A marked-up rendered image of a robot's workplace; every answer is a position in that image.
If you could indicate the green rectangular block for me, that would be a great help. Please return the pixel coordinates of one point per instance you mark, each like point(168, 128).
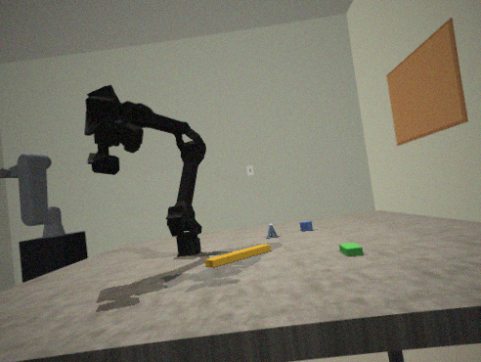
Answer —
point(351, 249)

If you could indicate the yellow bar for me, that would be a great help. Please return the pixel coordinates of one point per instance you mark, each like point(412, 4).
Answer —
point(236, 255)

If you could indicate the small blue block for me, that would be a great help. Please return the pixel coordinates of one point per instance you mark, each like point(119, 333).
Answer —
point(306, 226)

